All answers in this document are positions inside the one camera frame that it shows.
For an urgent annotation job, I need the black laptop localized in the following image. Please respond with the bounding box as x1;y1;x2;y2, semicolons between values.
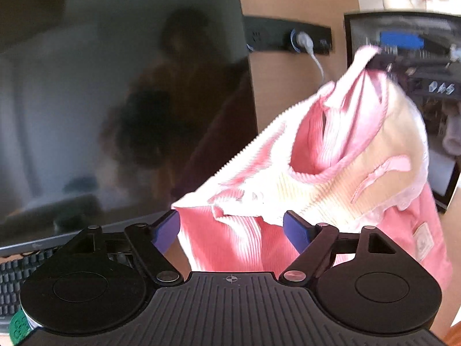
343;12;461;210

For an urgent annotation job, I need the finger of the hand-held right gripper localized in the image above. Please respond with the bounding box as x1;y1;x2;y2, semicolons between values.
366;51;401;78

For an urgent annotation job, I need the black keyboard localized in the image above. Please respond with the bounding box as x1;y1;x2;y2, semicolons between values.
0;247;69;318

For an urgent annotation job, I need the black wall socket panel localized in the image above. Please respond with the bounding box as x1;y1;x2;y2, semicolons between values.
243;15;334;56

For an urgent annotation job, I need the pink and white ribbed garment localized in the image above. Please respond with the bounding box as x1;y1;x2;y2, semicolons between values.
172;45;454;291

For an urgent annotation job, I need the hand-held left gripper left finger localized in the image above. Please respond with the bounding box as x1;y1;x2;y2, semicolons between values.
64;209;184;287

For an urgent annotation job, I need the white plug with cable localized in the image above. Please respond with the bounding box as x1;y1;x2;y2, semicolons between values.
295;32;327;84

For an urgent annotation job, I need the large black monitor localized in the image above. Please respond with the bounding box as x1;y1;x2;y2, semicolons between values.
0;0;258;259

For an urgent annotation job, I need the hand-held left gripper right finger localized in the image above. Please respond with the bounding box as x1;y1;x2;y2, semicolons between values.
281;210;400;286

